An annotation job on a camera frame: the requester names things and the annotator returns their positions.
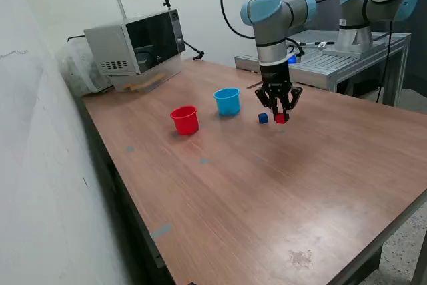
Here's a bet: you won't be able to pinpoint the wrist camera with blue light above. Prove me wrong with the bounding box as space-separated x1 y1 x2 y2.
285 44 305 65

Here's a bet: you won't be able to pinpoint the silver microwave oven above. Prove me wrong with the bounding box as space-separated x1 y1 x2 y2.
83 9 186 77

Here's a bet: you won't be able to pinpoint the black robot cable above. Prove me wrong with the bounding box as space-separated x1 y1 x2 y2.
219 0 395 103

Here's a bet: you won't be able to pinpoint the silver connector plug with cable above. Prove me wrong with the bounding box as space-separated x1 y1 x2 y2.
296 40 336 49

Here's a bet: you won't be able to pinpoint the red cup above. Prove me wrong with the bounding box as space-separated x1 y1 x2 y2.
169 105 200 137

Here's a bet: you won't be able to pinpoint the thin white rod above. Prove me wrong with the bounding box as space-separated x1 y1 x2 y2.
113 0 128 21

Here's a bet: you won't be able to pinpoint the blue cup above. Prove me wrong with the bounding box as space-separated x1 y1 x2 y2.
213 87 241 117

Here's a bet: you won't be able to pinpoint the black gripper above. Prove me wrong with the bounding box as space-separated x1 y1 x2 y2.
254 59 304 121

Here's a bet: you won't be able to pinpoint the aluminium robot base table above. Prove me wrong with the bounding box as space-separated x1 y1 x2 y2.
234 29 413 107

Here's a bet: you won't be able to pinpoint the long grey tape strip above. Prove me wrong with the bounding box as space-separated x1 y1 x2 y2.
149 223 173 240

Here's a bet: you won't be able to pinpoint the clear plastic box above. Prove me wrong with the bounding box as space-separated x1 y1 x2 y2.
111 56 183 94

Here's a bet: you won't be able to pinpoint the wooden sticks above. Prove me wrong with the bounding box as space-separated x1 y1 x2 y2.
123 73 167 92

